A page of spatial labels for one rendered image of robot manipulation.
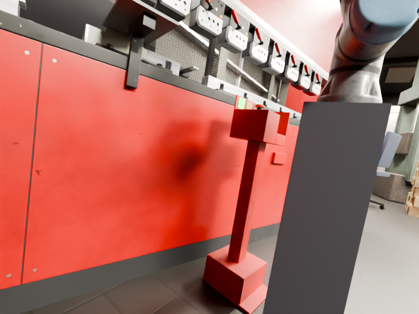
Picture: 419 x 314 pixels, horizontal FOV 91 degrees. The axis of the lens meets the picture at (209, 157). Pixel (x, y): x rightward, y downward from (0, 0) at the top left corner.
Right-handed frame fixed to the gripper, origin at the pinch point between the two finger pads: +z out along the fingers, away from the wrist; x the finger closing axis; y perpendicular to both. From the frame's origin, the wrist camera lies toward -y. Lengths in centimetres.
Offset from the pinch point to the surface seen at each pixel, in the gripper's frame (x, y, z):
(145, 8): 2.8, -15.1, -10.7
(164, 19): -3.6, -15.0, -10.6
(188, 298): -26, -85, 60
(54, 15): 24, 53, 28
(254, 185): -49, -57, 21
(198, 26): -31.4, 16.9, -7.7
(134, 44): 1.5, -11.9, 1.7
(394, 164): -580, -3, 31
